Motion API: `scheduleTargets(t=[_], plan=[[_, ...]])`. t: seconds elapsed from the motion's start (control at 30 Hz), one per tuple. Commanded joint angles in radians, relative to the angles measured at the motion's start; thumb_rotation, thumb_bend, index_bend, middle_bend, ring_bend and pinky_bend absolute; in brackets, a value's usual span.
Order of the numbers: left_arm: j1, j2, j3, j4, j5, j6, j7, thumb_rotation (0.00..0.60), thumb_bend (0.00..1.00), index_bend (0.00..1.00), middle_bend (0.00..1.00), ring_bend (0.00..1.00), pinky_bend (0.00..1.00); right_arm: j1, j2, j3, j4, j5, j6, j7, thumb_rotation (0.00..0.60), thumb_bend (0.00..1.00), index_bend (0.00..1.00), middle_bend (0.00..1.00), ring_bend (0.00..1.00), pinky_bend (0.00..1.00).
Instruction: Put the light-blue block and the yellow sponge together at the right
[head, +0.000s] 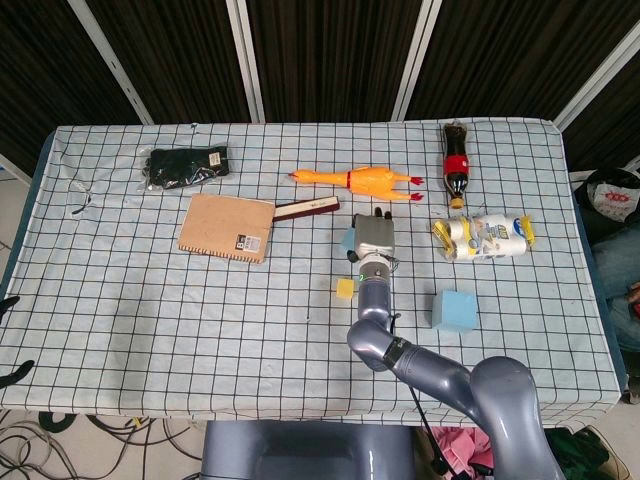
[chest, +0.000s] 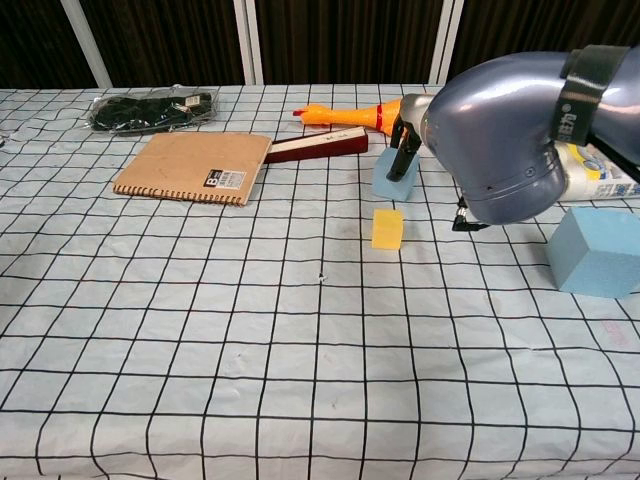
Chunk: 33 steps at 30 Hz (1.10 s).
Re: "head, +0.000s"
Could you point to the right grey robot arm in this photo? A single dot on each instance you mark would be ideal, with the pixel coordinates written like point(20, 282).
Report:
point(375, 300)

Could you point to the small blue foam block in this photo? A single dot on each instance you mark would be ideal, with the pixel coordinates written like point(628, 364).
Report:
point(347, 240)

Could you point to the person in blue jeans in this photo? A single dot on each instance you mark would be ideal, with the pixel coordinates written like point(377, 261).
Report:
point(617, 270)

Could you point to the white bag red print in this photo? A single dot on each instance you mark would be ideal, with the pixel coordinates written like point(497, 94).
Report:
point(612, 192)

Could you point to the pack of white rolls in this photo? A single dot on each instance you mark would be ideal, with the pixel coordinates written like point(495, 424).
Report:
point(492, 235)

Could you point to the checked light blue tablecloth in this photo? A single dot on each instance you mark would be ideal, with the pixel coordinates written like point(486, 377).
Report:
point(200, 325)

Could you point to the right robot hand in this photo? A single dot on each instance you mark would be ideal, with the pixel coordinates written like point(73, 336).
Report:
point(375, 235)

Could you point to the white frame post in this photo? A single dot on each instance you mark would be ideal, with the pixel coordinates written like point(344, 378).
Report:
point(112, 60)
point(595, 80)
point(246, 60)
point(415, 60)

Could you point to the grey robot torso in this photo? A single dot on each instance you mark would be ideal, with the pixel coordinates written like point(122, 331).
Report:
point(300, 450)

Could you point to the yellow rubber chicken toy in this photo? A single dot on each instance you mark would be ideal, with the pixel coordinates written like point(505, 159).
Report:
point(367, 181)

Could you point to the pink cloth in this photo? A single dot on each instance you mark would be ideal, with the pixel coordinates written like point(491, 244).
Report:
point(460, 447)

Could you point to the brown spiral notebook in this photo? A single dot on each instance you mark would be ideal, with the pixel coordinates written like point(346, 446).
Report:
point(225, 227)

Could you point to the black gloves in plastic bag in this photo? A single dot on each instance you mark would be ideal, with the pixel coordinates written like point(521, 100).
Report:
point(185, 167)

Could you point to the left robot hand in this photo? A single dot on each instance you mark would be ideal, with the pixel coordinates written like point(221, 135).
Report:
point(9, 304)

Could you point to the large blue foam cube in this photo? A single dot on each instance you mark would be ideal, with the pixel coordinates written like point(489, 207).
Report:
point(454, 310)

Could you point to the dark green cloth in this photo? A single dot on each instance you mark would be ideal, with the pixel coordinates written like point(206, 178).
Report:
point(590, 450)

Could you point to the small yellow foam cube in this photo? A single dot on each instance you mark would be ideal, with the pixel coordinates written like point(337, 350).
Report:
point(345, 290)

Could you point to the cola bottle red label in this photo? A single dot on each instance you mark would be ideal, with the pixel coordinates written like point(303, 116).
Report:
point(456, 165)

